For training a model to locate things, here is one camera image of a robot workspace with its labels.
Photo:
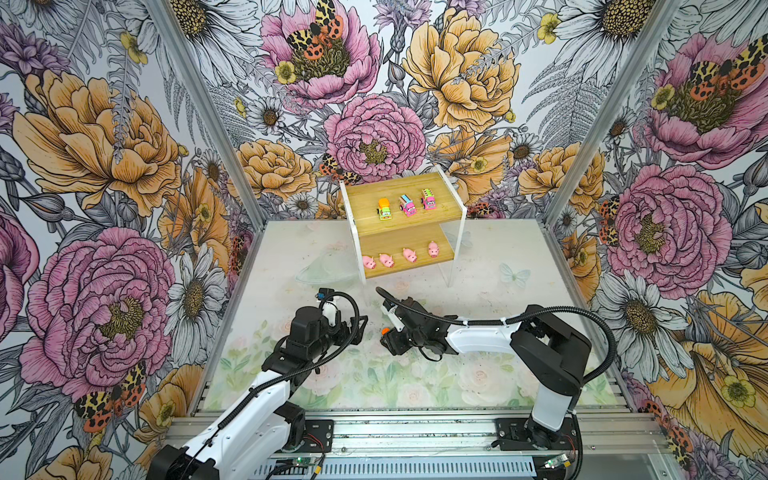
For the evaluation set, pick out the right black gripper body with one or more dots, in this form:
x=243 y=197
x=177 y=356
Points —
x=405 y=340

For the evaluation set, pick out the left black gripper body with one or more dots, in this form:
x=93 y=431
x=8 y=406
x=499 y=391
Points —
x=336 y=336

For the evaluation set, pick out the pink pig toy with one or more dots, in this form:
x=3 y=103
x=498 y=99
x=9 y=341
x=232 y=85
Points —
x=387 y=260
x=409 y=255
x=433 y=249
x=368 y=262

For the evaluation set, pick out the pink green toy truck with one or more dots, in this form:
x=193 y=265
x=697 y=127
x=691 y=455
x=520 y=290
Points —
x=428 y=199

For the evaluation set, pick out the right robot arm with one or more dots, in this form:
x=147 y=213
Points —
x=553 y=351

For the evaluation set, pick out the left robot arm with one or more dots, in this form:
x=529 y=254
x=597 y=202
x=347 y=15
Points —
x=264 y=421

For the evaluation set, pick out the bamboo two-tier shelf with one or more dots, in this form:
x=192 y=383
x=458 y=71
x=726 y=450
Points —
x=445 y=225

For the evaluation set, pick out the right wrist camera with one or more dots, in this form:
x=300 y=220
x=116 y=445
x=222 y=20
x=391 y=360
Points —
x=390 y=313

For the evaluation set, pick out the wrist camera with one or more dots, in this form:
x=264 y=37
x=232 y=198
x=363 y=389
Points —
x=325 y=293
x=390 y=313

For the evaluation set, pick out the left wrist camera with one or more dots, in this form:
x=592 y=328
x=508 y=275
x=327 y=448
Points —
x=325 y=293

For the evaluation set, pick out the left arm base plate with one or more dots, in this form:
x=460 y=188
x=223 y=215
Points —
x=308 y=436

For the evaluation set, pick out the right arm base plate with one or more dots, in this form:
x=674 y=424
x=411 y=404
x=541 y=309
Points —
x=521 y=434

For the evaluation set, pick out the aluminium front rail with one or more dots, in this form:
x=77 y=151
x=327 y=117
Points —
x=445 y=433

